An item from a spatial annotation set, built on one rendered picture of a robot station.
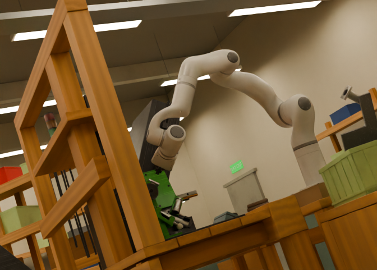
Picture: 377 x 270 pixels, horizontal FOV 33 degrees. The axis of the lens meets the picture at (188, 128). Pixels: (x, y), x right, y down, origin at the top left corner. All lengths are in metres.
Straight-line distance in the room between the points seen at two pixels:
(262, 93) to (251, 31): 8.44
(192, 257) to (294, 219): 0.45
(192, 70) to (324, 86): 7.37
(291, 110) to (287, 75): 7.83
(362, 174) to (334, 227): 0.30
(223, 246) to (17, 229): 3.88
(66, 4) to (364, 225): 1.40
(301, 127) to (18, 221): 3.84
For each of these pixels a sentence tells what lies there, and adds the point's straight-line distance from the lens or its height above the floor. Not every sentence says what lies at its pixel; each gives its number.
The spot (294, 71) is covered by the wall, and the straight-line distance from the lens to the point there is 10.59.
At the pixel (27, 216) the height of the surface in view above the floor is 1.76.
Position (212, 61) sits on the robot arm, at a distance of 2.84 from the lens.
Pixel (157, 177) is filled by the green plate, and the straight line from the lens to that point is 3.13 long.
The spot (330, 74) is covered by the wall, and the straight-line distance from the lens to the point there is 9.99.
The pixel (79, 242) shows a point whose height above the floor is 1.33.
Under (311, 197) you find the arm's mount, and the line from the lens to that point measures 2.83.
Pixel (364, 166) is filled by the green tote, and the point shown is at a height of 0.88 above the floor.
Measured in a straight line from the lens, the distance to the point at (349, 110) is 9.01.
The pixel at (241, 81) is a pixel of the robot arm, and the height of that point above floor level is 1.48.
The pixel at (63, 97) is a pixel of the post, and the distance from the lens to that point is 2.85.
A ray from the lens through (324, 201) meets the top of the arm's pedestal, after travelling 2.76.
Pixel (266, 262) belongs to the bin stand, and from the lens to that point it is 3.17.
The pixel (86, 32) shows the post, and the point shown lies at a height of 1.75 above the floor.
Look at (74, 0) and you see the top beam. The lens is 2.61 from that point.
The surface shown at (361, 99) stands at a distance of 2.40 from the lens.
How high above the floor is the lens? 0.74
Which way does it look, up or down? 12 degrees up
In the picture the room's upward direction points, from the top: 20 degrees counter-clockwise
